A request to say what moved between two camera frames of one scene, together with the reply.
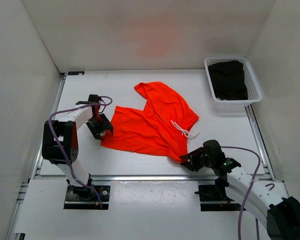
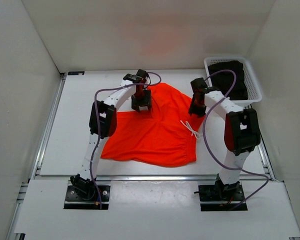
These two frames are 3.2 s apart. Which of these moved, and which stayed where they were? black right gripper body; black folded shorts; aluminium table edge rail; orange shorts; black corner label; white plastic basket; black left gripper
Moved: orange shorts; black left gripper; black right gripper body
Stayed: black folded shorts; white plastic basket; black corner label; aluminium table edge rail
